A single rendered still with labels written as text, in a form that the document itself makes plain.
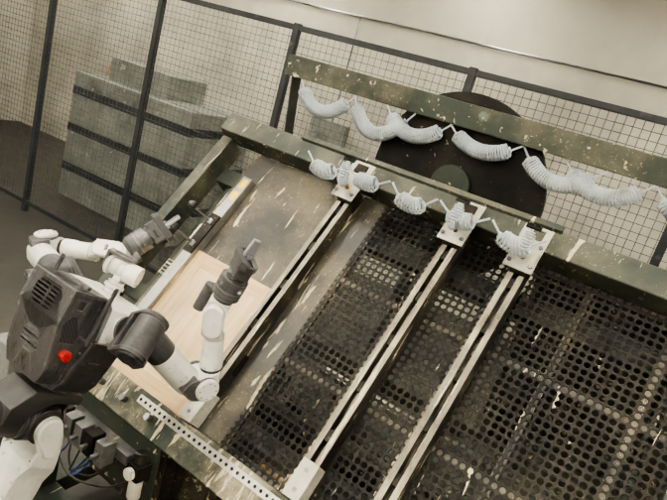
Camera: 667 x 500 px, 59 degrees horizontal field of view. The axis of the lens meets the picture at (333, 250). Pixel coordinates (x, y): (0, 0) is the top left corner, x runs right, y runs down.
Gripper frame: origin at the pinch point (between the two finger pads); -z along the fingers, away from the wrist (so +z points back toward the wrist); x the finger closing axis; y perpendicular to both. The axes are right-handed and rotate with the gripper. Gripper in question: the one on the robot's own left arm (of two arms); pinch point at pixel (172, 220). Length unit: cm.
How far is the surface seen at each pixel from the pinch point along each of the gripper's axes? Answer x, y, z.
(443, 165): 42, 0, -109
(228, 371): 54, 21, 15
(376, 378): 76, 52, -21
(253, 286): 37.8, 1.1, -11.3
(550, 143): 51, 40, -132
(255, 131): -12, -34, -55
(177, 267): 17.5, -21.6, 7.4
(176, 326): 35.2, -8.1, 21.2
